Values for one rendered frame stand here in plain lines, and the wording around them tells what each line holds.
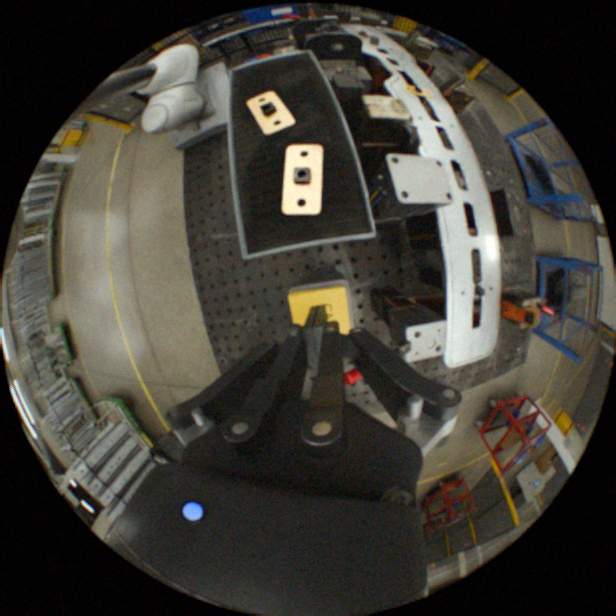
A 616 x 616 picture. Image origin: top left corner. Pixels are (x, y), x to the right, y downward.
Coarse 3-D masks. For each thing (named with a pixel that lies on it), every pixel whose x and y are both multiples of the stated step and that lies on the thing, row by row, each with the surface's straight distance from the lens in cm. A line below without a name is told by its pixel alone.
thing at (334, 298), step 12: (324, 288) 23; (336, 288) 22; (300, 300) 22; (312, 300) 22; (324, 300) 22; (336, 300) 22; (300, 312) 23; (336, 312) 22; (348, 312) 23; (348, 324) 23
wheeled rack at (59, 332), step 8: (56, 328) 678; (40, 336) 579; (56, 336) 704; (64, 336) 585; (32, 344) 759; (64, 344) 597; (64, 352) 643; (32, 360) 576; (48, 360) 760; (64, 360) 713; (72, 360) 588; (56, 368) 651; (64, 368) 583
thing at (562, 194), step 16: (528, 128) 257; (512, 144) 268; (560, 144) 237; (528, 160) 288; (544, 160) 242; (560, 160) 346; (576, 160) 352; (528, 176) 263; (544, 176) 267; (560, 176) 297; (544, 192) 294; (560, 192) 287; (544, 208) 275; (560, 208) 346
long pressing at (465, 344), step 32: (352, 32) 102; (384, 64) 73; (416, 96) 62; (448, 128) 59; (448, 160) 51; (480, 192) 54; (448, 224) 45; (480, 224) 51; (448, 256) 44; (480, 256) 50; (448, 288) 44; (448, 320) 46; (480, 320) 53; (448, 352) 50; (480, 352) 57
